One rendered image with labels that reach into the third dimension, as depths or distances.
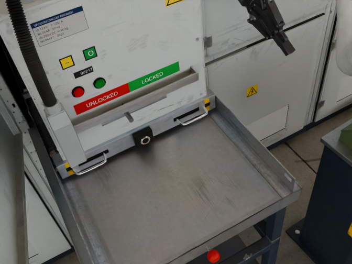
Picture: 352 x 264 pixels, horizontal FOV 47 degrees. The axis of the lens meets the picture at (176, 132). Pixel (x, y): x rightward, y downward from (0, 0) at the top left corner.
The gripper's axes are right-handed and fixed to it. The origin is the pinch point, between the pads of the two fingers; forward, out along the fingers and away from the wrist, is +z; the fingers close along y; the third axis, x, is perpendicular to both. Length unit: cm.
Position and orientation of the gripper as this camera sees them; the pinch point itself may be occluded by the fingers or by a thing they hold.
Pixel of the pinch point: (284, 43)
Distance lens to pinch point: 123.4
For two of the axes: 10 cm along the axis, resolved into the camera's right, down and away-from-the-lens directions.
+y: 2.5, -3.2, -9.1
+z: 5.2, 8.4, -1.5
